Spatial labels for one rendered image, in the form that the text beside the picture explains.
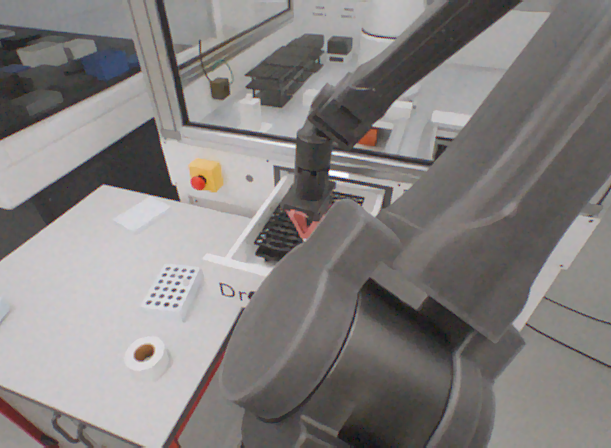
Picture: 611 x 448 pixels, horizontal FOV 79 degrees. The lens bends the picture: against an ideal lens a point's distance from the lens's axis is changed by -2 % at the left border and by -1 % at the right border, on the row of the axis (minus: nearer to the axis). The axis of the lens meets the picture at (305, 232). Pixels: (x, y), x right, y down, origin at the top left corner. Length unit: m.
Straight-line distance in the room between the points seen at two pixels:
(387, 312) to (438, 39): 0.33
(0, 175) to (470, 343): 1.16
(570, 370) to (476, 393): 1.74
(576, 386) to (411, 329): 1.73
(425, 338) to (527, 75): 0.12
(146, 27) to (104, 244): 0.52
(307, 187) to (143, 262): 0.52
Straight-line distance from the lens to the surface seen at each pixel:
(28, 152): 1.25
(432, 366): 0.17
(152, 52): 0.98
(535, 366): 1.86
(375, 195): 0.90
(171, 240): 1.01
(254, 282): 0.67
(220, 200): 1.09
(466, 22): 0.42
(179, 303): 0.81
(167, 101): 1.01
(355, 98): 0.51
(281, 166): 0.92
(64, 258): 1.08
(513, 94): 0.19
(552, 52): 0.20
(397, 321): 0.16
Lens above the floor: 1.41
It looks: 41 degrees down
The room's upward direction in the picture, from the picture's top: straight up
